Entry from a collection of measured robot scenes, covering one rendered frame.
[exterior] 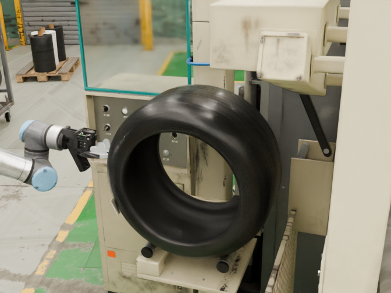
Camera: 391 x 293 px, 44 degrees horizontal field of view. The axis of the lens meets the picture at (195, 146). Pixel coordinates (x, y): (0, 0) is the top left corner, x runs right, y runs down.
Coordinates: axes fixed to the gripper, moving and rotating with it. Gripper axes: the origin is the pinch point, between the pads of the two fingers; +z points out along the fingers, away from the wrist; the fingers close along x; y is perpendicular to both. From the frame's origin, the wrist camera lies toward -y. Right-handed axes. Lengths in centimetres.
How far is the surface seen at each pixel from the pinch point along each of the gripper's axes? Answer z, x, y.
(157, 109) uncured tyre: 20.2, -9.3, 25.2
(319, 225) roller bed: 75, 20, -19
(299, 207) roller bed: 67, 20, -13
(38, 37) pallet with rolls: -384, 485, -100
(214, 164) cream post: 30.9, 26.7, -7.4
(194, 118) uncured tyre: 32.6, -11.0, 25.5
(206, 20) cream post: 22, 27, 48
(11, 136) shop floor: -264, 263, -154
